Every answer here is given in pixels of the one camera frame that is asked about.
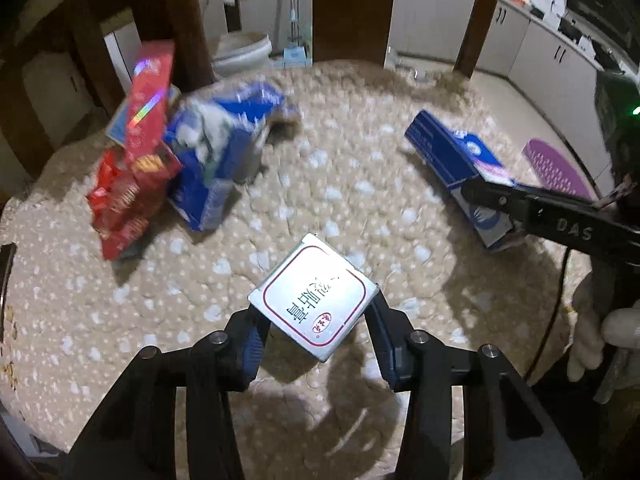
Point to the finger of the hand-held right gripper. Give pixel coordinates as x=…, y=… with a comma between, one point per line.
x=505, y=202

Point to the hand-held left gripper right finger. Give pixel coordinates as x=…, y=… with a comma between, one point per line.
x=389, y=355

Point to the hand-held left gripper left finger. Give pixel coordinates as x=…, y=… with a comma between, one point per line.
x=252, y=347

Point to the purple plastic basket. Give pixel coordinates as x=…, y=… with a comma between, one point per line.
x=555, y=165

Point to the long blue box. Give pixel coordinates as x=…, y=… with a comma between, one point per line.
x=450, y=155

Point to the white red-bordered packet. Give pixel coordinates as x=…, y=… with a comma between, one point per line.
x=312, y=300

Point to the red snack bag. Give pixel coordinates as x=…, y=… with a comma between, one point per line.
x=120, y=200

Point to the red box with holographic stripe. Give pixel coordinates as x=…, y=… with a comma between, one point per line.
x=147, y=105

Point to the person's right hand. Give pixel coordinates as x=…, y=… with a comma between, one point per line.
x=585, y=340

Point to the beige floral chair cushion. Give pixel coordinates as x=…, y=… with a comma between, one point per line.
x=350, y=185

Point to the grey kitchen cabinets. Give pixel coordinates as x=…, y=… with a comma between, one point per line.
x=435, y=20

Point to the dark wooden chair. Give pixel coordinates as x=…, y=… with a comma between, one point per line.
x=345, y=10

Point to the blue sponge mop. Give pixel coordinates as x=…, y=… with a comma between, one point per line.
x=295, y=55

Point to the pale green bucket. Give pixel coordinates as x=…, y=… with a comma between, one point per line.
x=240, y=55

